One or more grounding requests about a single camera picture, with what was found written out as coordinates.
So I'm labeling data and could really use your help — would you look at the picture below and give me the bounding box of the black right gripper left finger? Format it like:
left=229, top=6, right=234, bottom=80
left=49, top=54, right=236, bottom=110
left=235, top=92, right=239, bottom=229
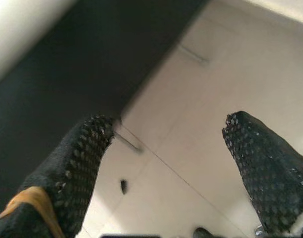
left=0, top=114, right=116, bottom=238

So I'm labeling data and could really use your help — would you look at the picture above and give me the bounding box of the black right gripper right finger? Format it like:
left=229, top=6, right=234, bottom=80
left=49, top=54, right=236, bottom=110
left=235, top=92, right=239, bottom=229
left=222, top=111, right=303, bottom=235

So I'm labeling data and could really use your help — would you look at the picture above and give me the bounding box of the white plastic table top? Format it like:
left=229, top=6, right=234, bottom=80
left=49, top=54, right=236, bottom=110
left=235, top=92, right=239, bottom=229
left=0, top=0, right=80, bottom=85

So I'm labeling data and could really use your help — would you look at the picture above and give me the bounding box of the yellow rubber band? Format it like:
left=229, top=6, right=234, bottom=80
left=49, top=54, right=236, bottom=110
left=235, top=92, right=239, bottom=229
left=0, top=186, right=65, bottom=238

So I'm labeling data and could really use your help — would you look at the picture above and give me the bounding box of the black cloth finger cover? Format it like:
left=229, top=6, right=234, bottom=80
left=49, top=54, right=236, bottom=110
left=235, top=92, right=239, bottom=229
left=119, top=178, right=129, bottom=194

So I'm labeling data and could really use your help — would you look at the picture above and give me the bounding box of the grey metal table leg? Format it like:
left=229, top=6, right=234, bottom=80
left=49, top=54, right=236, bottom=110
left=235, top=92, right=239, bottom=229
left=177, top=44, right=210, bottom=66
left=115, top=123, right=145, bottom=154

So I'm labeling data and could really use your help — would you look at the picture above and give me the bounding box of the black robot foot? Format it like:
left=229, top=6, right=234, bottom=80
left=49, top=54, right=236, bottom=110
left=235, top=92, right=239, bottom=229
left=193, top=226, right=212, bottom=238

